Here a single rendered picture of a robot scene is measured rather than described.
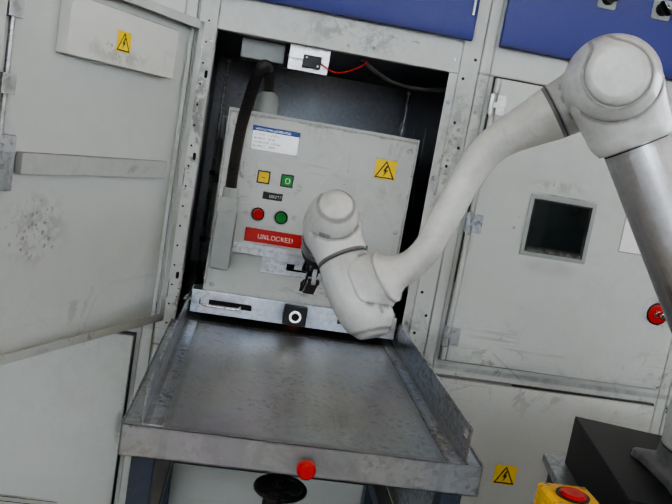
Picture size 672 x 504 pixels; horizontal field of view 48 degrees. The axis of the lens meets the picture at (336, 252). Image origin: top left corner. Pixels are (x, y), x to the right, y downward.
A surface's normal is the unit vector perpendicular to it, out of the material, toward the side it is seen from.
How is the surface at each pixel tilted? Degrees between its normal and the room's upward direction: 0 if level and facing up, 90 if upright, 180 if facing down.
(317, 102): 90
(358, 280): 72
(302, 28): 90
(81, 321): 90
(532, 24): 90
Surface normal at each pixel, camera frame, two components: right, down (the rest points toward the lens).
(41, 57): 0.92, 0.21
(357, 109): 0.10, 0.16
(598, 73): -0.22, 0.02
